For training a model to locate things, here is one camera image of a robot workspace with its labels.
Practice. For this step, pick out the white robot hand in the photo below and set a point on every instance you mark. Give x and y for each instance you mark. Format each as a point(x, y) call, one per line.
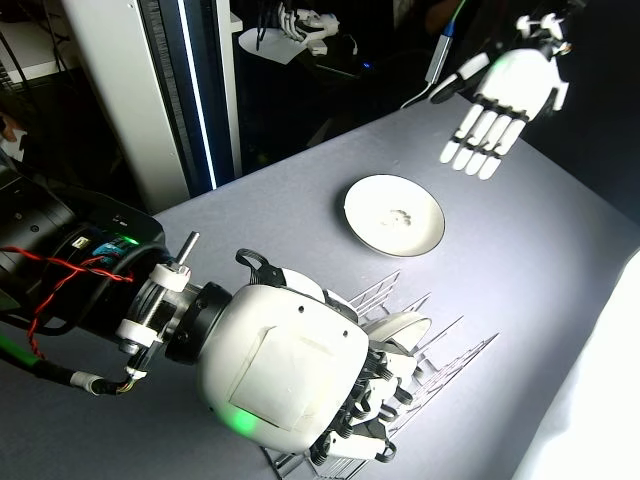
point(280, 360)
point(520, 80)

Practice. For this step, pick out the white plate with black rim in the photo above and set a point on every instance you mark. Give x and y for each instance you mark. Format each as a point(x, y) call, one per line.
point(405, 330)
point(395, 215)

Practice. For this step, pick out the grey table cloth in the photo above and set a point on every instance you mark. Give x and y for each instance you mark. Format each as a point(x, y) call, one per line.
point(500, 250)

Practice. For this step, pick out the small white box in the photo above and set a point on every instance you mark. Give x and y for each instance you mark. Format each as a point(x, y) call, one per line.
point(317, 47)

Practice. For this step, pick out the spare white robot hand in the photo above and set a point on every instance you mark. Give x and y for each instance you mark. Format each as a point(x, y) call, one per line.
point(315, 20)

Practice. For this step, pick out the white paper sheet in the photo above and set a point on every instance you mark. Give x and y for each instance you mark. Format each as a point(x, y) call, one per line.
point(270, 47)

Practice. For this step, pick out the white column with light strip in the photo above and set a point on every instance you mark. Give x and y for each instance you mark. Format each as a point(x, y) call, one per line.
point(125, 100)

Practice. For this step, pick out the white fabric sheet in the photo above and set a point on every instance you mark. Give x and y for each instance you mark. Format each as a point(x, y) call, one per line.
point(600, 375)

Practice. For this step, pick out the person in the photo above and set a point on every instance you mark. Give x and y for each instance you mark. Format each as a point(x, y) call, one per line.
point(7, 132)

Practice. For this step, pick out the white desk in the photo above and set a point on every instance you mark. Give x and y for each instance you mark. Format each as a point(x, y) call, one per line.
point(40, 50)

